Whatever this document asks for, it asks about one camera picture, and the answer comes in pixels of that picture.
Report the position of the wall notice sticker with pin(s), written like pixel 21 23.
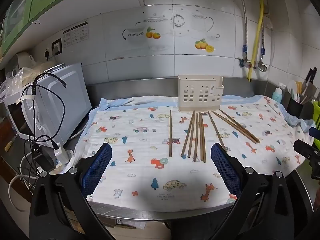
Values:
pixel 75 33

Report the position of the metal water valve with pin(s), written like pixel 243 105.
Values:
pixel 261 67
pixel 243 62

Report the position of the black utensil cup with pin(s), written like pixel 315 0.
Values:
pixel 295 108

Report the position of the light blue bottle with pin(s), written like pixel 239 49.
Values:
pixel 277 94

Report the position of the white microwave oven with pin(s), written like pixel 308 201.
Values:
pixel 70 97

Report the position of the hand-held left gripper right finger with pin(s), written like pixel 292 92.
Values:
pixel 225 165

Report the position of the white electric kettle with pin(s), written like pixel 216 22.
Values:
pixel 23 58

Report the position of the white plug charger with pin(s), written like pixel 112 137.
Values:
pixel 60 153

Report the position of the white cartoon printed blanket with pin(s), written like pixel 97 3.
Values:
pixel 140 160

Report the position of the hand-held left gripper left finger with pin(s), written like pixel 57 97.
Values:
pixel 100 165

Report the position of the white spatula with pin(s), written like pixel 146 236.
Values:
pixel 291 86

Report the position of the green wall cabinet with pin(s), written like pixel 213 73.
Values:
pixel 25 5

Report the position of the beige plastic utensil holder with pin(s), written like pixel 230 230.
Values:
pixel 200 93

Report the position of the yellow spatula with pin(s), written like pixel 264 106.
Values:
pixel 299 86

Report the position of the clear plastic bag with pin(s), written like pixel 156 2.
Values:
pixel 8 86

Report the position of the black power adapter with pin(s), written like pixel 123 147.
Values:
pixel 47 156

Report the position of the brown wooden chopstick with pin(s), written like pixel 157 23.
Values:
pixel 196 137
pixel 200 137
pixel 193 135
pixel 189 133
pixel 203 140
pixel 217 131
pixel 245 133
pixel 240 125
pixel 170 135
pixel 233 127

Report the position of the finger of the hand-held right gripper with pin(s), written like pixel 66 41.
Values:
pixel 314 131
pixel 303 147

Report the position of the green plastic basket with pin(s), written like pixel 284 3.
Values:
pixel 317 112

